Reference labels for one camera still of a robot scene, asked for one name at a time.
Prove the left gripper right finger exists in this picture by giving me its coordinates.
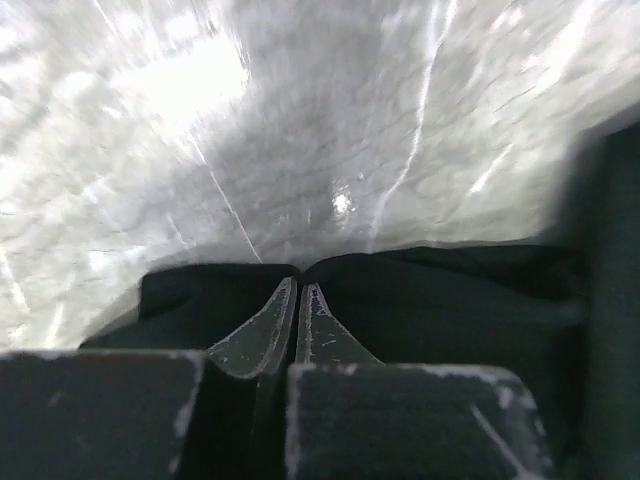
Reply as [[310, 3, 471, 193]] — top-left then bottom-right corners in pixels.
[[285, 285, 555, 479]]

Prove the black printed t-shirt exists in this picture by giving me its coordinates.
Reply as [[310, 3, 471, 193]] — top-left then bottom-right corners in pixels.
[[79, 243, 640, 480]]

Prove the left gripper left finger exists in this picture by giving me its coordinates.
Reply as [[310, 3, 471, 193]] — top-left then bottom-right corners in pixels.
[[1, 278, 297, 479]]

